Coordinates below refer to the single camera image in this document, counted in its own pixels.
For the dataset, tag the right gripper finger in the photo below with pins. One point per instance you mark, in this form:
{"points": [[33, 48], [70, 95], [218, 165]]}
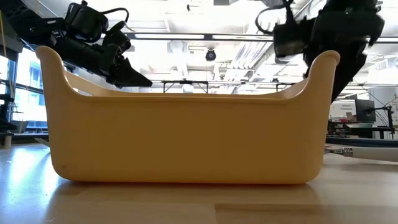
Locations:
{"points": [[342, 70], [351, 73]]}

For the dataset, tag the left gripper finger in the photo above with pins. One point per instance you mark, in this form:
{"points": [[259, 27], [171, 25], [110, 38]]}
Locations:
{"points": [[130, 74], [124, 83]]}

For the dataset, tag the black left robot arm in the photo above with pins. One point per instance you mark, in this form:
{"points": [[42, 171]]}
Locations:
{"points": [[31, 25]]}

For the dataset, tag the black background monitor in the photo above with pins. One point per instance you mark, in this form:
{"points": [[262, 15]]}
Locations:
{"points": [[365, 110]]}

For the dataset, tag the dark background table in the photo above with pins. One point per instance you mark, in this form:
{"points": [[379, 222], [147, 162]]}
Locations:
{"points": [[357, 127]]}

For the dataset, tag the yellow plastic bin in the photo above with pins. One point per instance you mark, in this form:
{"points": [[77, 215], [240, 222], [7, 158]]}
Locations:
{"points": [[186, 140]]}

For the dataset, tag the black crossbar with light strips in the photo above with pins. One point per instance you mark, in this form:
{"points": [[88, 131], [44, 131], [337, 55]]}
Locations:
{"points": [[208, 36]]}

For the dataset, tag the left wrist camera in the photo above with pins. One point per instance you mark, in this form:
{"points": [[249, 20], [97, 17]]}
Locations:
{"points": [[87, 23]]}

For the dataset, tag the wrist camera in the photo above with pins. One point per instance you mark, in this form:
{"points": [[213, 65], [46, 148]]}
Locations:
{"points": [[290, 39], [87, 23]]}

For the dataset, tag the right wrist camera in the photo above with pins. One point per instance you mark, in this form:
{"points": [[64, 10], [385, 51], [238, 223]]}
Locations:
{"points": [[290, 39]]}

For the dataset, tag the black hanging camera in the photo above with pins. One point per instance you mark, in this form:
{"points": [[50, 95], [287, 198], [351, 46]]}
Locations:
{"points": [[210, 55]]}

